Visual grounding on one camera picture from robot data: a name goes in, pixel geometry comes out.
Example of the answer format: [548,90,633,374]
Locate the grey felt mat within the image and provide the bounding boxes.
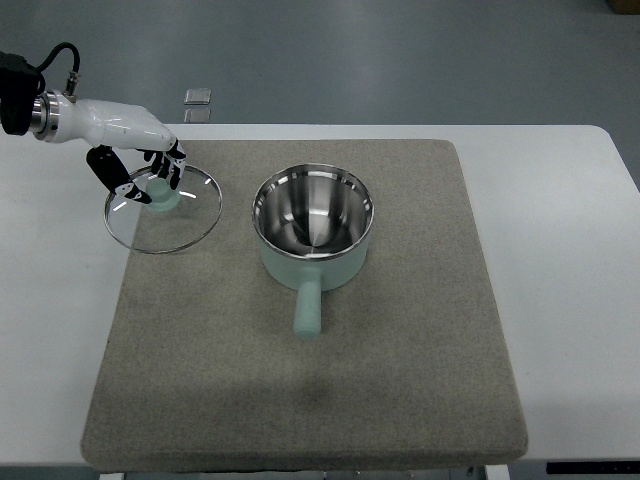
[81,139,528,472]

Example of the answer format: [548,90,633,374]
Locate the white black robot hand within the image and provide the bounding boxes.
[29,91,186,204]

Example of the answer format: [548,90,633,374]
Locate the metal floor plate lower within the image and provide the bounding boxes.
[184,108,211,124]

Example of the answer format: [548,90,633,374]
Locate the metal floor plate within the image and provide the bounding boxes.
[184,88,212,105]
[184,108,211,124]

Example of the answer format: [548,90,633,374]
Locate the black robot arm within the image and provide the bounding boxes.
[1,42,81,136]

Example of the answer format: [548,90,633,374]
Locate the cardboard box corner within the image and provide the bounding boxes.
[607,0,640,15]

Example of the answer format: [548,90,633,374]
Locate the mint green saucepan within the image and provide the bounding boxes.
[251,164,375,340]

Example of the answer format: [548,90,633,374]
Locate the black control panel strip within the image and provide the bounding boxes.
[546,461,639,475]

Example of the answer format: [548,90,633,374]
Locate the glass lid with green knob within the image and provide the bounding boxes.
[104,165,222,254]

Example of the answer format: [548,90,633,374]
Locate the metal floor plate upper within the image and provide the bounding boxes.
[184,88,212,105]

